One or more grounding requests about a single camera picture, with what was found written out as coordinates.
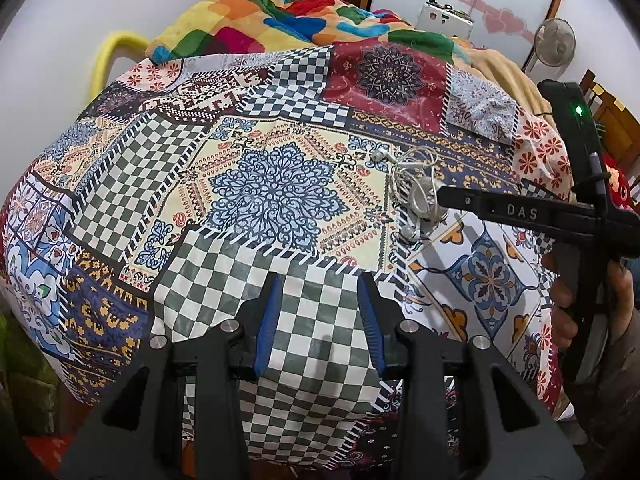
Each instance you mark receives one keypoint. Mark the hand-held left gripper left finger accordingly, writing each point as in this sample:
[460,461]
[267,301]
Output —
[269,330]

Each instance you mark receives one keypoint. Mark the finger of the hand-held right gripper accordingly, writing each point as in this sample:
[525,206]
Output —
[500,210]

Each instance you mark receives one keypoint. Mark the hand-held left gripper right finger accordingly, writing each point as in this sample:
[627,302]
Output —
[372,330]

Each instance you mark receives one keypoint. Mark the white earphones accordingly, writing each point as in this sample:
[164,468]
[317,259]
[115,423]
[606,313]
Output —
[415,190]

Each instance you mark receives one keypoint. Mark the person's right hand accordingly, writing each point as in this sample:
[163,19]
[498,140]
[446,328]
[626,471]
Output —
[560,305]

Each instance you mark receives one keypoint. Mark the red cloth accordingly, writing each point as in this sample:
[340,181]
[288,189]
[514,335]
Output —
[622,180]

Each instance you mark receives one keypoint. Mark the wooden chair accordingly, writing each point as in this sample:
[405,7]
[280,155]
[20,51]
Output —
[617,115]

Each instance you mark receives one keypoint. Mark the patchwork printed bedsheet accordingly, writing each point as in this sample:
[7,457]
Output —
[275,200]

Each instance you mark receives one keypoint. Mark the beige ribbed blanket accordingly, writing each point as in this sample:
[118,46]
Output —
[500,72]

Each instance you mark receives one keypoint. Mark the standing fan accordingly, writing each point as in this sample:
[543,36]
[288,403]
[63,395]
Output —
[552,42]

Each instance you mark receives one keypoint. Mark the white hard case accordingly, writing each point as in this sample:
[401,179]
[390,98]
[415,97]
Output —
[445,17]

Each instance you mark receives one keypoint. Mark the green cloth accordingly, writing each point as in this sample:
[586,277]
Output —
[22,360]

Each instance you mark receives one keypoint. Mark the multicolour fleece blanket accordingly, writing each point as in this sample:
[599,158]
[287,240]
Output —
[280,20]

